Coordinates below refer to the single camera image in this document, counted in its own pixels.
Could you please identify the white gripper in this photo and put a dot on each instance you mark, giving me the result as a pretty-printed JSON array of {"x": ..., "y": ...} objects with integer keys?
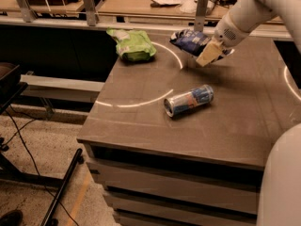
[{"x": 226, "y": 34}]

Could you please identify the blue chip bag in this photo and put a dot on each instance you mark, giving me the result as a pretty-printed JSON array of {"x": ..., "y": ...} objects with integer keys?
[{"x": 194, "y": 42}]

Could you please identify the green chip bag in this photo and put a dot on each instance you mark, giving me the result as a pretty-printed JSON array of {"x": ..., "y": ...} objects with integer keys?
[{"x": 132, "y": 45}]

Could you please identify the white papers on desk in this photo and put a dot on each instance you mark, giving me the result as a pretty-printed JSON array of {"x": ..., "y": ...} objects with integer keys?
[{"x": 186, "y": 6}]

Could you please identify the blue silver energy drink can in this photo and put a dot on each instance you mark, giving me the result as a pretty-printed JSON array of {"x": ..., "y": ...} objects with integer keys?
[{"x": 188, "y": 100}]

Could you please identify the grey drawer cabinet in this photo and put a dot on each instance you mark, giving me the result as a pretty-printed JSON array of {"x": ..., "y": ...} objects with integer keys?
[{"x": 204, "y": 166}]

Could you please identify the dark chair seat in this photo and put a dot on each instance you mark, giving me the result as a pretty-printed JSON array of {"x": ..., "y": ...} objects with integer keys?
[{"x": 11, "y": 85}]

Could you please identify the black stand base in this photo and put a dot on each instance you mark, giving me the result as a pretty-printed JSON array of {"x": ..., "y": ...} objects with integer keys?
[{"x": 9, "y": 172}]

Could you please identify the black shoe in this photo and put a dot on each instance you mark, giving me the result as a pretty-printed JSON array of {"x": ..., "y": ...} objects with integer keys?
[{"x": 12, "y": 218}]

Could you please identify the right metal post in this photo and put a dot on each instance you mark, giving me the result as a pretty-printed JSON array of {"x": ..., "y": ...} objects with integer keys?
[{"x": 200, "y": 15}]

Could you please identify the metal post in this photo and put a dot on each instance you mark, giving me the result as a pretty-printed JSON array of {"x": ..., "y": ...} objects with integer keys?
[
  {"x": 28, "y": 14},
  {"x": 92, "y": 18},
  {"x": 200, "y": 15}
]

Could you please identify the middle metal post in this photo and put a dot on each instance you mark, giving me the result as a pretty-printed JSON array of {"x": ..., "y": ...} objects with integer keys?
[{"x": 92, "y": 18}]

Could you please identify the left metal post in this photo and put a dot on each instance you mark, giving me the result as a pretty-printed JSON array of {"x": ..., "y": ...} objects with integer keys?
[{"x": 28, "y": 14}]

